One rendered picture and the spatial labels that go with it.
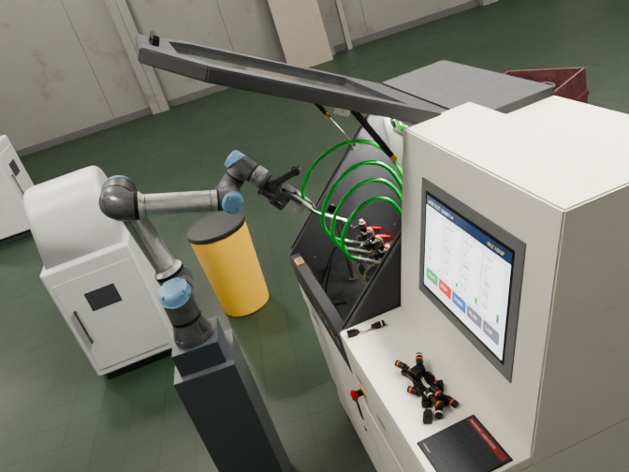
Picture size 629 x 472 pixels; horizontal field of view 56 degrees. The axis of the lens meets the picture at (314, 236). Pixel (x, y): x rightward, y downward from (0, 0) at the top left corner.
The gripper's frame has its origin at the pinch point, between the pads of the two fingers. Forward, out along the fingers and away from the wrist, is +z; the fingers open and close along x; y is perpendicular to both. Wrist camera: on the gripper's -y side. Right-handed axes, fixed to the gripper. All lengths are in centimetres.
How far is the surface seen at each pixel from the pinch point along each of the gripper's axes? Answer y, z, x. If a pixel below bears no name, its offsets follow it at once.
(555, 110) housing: -73, 44, 24
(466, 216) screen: -41, 34, 66
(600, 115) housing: -78, 52, 35
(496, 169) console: -55, 31, 74
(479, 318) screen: -23, 50, 71
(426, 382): 1, 52, 66
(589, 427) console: -20, 81, 83
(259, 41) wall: 83, -256, -851
